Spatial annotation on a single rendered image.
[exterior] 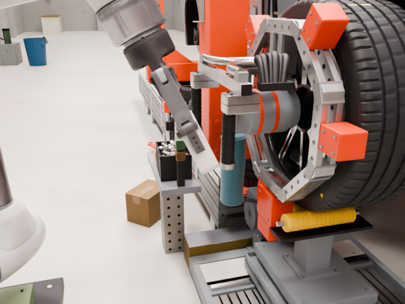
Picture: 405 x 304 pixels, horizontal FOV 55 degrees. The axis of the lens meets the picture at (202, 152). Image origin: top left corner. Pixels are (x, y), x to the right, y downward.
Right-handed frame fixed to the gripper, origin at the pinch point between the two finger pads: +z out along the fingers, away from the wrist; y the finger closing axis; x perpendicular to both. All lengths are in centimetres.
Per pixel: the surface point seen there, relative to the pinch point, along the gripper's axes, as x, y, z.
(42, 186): 113, 199, 29
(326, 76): -36, 35, 8
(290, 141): -27, 65, 31
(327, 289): -15, 51, 81
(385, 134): -41, 26, 25
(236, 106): -12.0, 33.2, 3.4
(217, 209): 9, 112, 63
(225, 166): -2.8, 35.0, 17.0
